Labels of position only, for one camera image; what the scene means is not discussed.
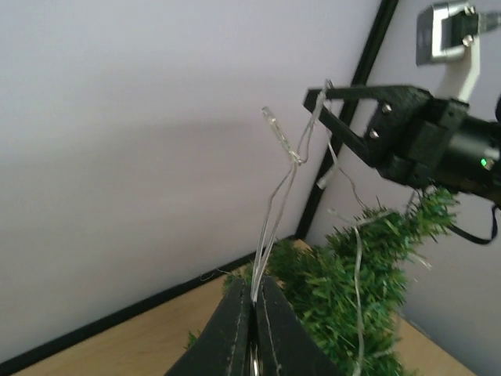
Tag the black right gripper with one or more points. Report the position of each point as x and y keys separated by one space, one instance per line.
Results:
x=434 y=141

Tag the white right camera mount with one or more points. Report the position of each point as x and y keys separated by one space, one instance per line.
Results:
x=461 y=76

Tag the small green christmas tree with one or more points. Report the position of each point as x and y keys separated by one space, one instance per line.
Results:
x=318 y=283

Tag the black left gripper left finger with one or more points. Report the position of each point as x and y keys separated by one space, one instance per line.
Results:
x=222 y=347

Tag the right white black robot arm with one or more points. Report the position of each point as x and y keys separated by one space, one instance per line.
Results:
x=470 y=164

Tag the clear led string lights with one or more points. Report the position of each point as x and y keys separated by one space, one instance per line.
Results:
x=298 y=156

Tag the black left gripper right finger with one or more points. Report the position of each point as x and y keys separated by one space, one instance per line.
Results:
x=284 y=346

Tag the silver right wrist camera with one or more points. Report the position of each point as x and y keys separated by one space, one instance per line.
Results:
x=445 y=31

